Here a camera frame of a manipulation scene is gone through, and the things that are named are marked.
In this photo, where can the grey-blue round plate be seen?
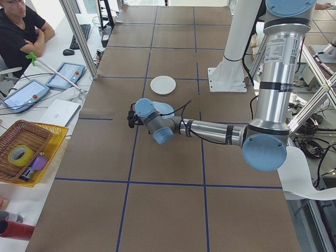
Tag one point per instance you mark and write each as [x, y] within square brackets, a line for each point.
[164, 107]

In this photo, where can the white round plate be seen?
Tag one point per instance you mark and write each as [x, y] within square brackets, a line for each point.
[162, 85]

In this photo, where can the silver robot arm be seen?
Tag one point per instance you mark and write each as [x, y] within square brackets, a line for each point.
[275, 78]
[331, 45]

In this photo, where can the bare person forearm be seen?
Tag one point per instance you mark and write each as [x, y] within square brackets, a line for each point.
[323, 5]

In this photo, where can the white mounting plate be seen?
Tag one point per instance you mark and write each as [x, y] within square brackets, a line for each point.
[321, 56]

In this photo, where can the white crumpled cloth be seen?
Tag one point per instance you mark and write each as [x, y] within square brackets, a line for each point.
[74, 95]

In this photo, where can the white closed laptop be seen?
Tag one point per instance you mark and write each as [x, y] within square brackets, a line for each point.
[60, 113]

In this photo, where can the black box with white label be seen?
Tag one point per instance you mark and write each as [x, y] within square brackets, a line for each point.
[107, 32]

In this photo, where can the yellow plastic crate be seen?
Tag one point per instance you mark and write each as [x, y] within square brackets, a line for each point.
[56, 136]

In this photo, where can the blue-edged teach pendant tablet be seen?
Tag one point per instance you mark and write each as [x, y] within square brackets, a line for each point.
[23, 95]
[67, 71]

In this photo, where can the black computer mouse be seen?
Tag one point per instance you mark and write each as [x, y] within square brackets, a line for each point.
[68, 52]

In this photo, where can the black computer keyboard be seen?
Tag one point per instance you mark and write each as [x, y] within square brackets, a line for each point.
[86, 30]

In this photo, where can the purple plastic block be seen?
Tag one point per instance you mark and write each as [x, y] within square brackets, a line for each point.
[39, 163]

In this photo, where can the white paper sheet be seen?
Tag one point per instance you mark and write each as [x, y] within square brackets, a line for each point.
[296, 168]

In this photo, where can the brown wicker basket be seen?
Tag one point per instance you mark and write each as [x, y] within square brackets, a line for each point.
[29, 136]

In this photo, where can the small black device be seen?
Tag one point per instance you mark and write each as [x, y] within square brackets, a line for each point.
[26, 175]

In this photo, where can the green-tipped grabber stick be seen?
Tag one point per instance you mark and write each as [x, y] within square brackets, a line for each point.
[31, 56]

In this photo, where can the yellow tape roll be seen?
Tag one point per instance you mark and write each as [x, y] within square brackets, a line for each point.
[10, 157]

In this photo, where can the grey office chair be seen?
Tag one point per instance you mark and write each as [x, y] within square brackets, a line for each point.
[10, 71]

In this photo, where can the person in black t-shirt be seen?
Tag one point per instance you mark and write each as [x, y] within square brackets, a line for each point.
[15, 34]

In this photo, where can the red cylinder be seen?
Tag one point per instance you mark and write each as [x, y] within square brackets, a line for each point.
[15, 231]

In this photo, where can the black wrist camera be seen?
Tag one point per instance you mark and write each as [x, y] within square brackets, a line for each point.
[132, 120]

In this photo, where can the aluminium profile post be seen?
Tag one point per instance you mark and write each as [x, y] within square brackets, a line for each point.
[80, 39]

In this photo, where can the V-shaped metal bar frame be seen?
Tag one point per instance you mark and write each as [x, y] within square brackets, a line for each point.
[312, 105]

